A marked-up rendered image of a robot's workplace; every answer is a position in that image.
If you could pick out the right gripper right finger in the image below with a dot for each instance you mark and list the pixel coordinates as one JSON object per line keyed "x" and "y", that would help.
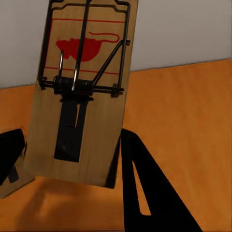
{"x": 168, "y": 212}

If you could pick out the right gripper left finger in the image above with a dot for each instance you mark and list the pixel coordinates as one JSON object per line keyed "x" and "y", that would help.
{"x": 11, "y": 145}

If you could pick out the mousetrap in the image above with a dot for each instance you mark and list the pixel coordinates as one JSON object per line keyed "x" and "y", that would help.
{"x": 81, "y": 87}
{"x": 15, "y": 180}

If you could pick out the cabinet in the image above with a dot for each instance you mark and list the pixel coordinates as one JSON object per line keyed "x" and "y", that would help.
{"x": 182, "y": 114}

